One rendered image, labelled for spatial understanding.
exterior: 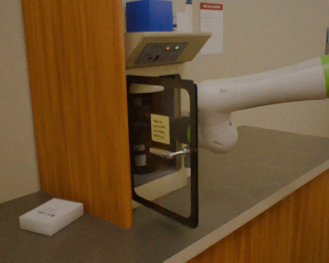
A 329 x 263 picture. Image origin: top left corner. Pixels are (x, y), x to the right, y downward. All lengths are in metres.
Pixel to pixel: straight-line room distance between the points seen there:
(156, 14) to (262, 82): 0.36
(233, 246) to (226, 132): 0.41
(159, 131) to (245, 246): 0.57
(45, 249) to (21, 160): 0.49
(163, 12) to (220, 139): 0.40
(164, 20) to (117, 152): 0.41
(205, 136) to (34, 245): 0.58
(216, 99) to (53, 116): 0.58
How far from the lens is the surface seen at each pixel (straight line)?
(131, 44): 1.15
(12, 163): 1.54
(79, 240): 1.18
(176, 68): 1.39
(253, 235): 1.47
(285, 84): 1.07
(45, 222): 1.21
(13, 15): 1.51
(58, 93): 1.33
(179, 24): 1.27
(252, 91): 1.08
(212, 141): 1.15
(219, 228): 1.21
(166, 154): 1.00
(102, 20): 1.12
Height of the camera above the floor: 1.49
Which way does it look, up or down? 14 degrees down
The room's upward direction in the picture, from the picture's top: 1 degrees counter-clockwise
